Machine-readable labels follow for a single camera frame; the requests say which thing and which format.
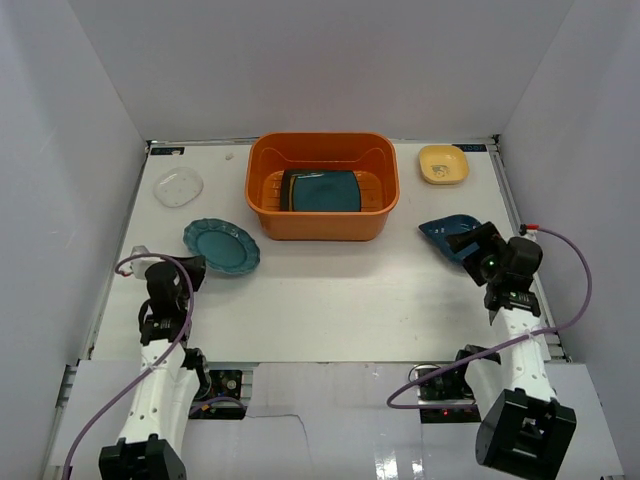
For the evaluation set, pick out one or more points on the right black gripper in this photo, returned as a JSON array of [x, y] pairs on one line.
[[488, 239]]

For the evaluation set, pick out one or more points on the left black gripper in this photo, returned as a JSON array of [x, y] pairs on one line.
[[189, 267]]

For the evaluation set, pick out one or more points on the teal round scalloped plate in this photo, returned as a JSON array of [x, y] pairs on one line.
[[226, 247]]

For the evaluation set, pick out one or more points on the blue leaf-shaped dish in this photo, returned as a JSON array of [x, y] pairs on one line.
[[437, 230]]

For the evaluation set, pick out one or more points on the clear glass plate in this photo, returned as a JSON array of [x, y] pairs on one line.
[[178, 187]]

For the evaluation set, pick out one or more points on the yellow square dish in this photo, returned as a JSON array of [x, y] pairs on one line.
[[443, 164]]

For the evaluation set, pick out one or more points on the black floral square plate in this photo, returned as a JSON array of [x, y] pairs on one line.
[[286, 189]]

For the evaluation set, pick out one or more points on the teal square plate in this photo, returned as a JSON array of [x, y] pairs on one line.
[[325, 191]]

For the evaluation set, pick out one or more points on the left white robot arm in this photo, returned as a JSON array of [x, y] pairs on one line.
[[150, 442]]

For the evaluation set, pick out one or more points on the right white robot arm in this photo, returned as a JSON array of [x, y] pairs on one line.
[[524, 430]]

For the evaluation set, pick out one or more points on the orange plastic bin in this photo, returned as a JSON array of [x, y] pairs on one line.
[[370, 156]]

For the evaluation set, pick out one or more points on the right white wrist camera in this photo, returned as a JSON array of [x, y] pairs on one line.
[[528, 230]]

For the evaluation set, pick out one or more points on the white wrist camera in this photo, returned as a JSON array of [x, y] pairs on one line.
[[140, 265], [528, 230]]

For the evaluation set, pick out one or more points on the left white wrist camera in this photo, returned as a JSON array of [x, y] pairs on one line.
[[140, 265]]

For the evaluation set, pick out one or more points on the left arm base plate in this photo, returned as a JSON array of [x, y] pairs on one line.
[[223, 383]]

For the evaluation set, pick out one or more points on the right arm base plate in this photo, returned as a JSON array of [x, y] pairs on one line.
[[451, 390]]

